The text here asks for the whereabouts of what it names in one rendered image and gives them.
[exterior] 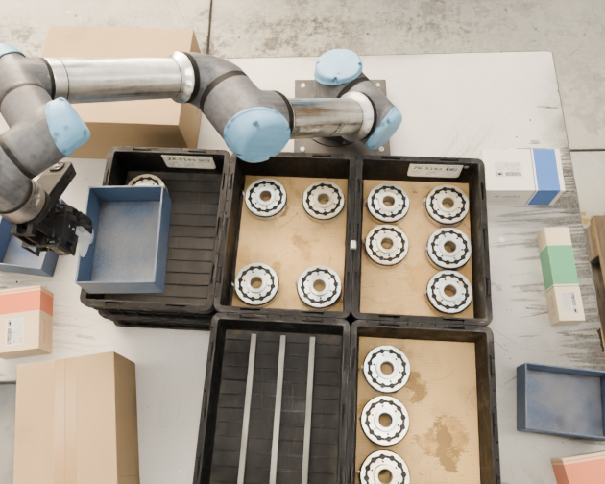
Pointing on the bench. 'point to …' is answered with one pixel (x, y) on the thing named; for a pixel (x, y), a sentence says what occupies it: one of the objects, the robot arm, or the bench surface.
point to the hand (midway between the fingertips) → (85, 236)
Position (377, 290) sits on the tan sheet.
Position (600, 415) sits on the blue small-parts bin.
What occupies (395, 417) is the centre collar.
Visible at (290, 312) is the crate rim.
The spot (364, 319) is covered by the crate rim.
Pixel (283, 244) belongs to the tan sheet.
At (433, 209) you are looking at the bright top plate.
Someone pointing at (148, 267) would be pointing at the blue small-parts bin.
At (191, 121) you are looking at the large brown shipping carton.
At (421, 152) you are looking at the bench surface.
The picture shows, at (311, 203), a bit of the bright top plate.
